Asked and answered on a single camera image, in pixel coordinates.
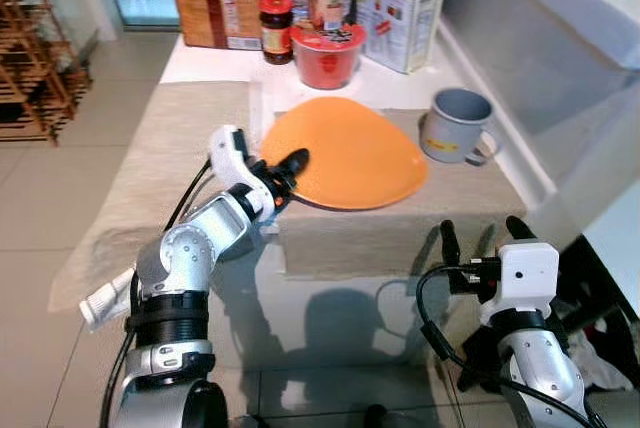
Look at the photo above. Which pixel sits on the orange plate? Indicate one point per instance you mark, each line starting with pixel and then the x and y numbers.
pixel 350 153

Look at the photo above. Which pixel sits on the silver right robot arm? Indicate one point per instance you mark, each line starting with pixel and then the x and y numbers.
pixel 535 363

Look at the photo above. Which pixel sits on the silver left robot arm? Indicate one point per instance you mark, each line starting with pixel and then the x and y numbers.
pixel 185 248

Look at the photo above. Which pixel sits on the red instant noodle bowl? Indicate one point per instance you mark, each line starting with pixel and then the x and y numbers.
pixel 326 63

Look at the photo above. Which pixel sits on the grey mug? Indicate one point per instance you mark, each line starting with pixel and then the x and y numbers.
pixel 452 133

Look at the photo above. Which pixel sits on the beige table cloth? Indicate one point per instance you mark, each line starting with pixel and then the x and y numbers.
pixel 160 158

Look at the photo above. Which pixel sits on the dark sauce jar red lid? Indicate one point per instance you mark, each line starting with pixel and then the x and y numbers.
pixel 276 38

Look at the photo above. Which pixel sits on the brown snack package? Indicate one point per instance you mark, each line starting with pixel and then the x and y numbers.
pixel 215 18

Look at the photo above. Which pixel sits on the black robot foot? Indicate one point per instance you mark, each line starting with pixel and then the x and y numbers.
pixel 377 417

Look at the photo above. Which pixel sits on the white printed carton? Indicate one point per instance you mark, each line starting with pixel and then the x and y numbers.
pixel 400 13

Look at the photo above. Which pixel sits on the white counter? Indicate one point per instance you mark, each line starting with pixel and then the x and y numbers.
pixel 560 8

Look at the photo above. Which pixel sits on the wooden rack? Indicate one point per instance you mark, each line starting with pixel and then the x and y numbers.
pixel 35 58

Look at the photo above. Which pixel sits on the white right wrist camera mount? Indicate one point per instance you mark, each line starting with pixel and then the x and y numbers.
pixel 525 278

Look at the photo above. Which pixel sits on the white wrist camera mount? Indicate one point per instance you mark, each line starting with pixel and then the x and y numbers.
pixel 228 153
pixel 525 278

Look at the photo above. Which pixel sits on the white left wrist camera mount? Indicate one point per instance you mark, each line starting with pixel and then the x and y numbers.
pixel 228 153

